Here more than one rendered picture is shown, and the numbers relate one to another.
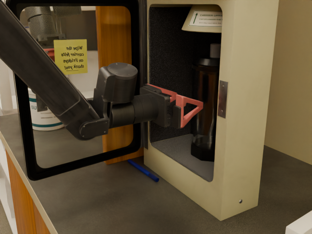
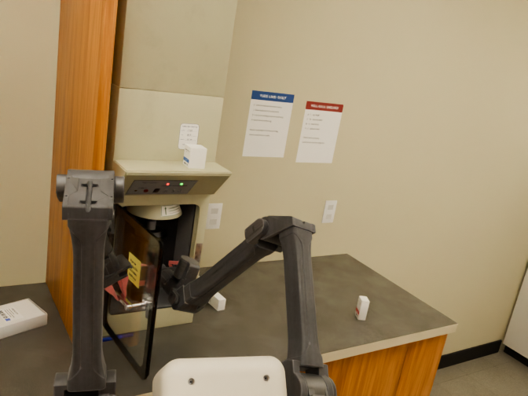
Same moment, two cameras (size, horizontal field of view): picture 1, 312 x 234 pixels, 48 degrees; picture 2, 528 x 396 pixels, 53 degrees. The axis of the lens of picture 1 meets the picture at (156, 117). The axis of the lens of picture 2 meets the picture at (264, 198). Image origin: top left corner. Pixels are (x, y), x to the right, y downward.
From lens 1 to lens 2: 1.67 m
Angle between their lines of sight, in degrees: 87
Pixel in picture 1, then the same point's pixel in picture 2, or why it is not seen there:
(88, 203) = (155, 368)
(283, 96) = not seen: hidden behind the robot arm
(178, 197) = (160, 331)
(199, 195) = (174, 319)
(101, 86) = (192, 275)
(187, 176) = (161, 313)
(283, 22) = not seen: hidden behind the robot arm
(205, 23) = (174, 213)
